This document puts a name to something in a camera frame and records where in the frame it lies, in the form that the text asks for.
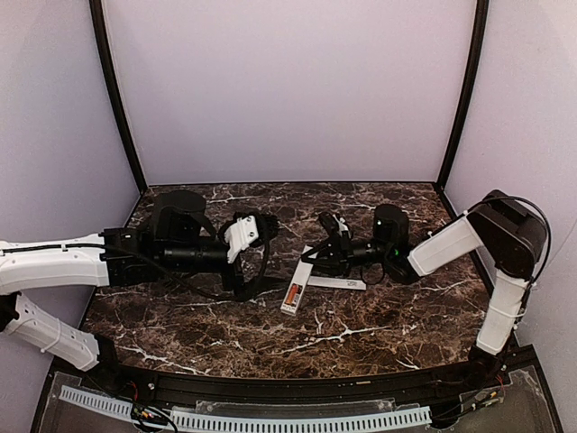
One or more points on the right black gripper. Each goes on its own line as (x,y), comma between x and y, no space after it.
(339,249)

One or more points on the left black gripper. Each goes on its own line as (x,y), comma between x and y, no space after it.
(235,275)

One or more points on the white remote battery cover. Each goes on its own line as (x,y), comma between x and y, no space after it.
(335,283)

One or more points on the white remote control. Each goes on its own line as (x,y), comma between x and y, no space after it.
(300,277)

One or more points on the orange AA battery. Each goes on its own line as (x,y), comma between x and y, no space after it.
(297,294)

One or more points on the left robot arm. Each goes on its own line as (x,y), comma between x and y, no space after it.
(177,238)

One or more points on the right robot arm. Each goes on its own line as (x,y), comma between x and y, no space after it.
(513,231)

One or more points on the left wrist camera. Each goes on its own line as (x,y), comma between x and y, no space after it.
(246,230)

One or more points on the black front rail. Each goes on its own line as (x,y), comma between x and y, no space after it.
(423,386)

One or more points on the black right frame post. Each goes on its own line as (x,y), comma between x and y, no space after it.
(465,97)

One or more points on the black frame post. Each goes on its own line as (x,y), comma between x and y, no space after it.
(465,97)
(114,94)

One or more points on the black left frame post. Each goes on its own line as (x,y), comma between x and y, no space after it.
(114,94)

